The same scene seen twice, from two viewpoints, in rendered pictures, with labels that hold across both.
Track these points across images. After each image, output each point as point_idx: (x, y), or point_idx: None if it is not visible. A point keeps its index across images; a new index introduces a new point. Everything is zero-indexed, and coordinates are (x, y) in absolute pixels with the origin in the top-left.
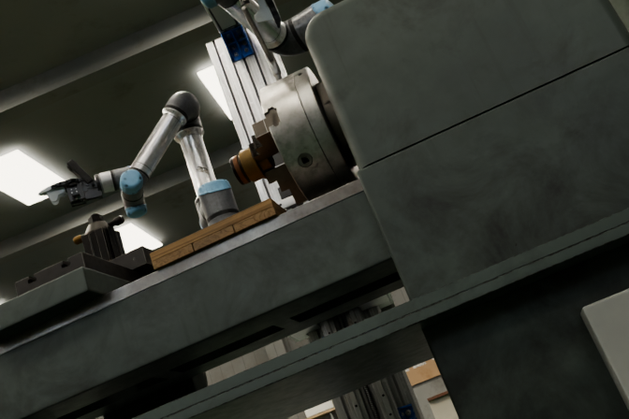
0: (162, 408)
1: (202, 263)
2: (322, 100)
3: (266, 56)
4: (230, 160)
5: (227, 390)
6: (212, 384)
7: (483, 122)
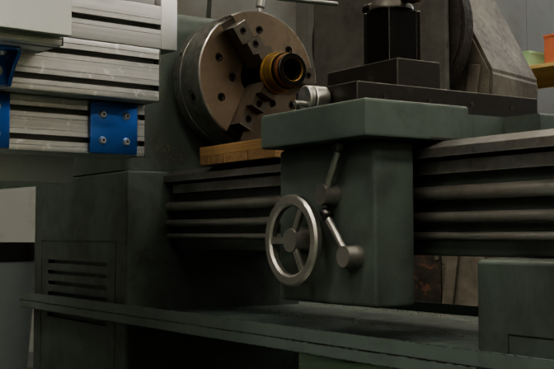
0: (462, 306)
1: None
2: None
3: None
4: (303, 61)
5: (420, 310)
6: (428, 302)
7: None
